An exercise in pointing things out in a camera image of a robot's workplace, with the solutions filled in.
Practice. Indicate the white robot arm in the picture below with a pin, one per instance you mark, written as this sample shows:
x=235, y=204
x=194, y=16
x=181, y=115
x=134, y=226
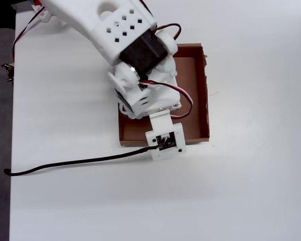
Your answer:
x=110, y=27

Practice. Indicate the brown cardboard box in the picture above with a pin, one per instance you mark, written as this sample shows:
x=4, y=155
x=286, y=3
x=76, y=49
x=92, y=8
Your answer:
x=193, y=100

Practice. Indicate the small metal clamp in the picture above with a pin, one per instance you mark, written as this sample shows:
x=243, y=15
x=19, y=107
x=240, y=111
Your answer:
x=8, y=72

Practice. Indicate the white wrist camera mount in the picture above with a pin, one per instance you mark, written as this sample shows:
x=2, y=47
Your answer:
x=165, y=140

